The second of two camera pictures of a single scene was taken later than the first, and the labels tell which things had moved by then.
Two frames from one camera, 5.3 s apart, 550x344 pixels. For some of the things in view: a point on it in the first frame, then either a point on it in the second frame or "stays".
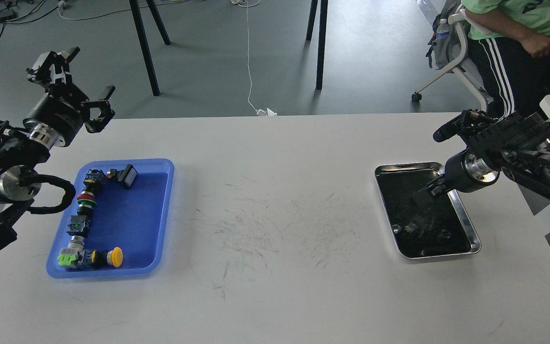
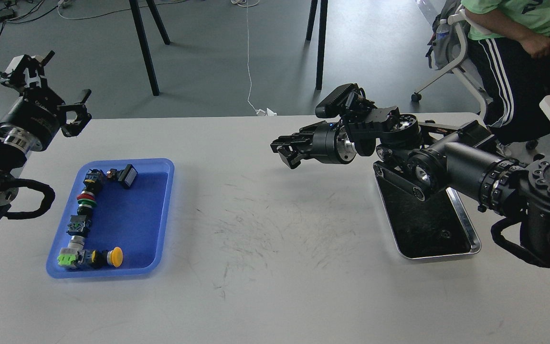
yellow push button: (100, 258) stays
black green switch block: (79, 225) stays
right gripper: (467, 171) → (328, 145)
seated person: (534, 50) stays
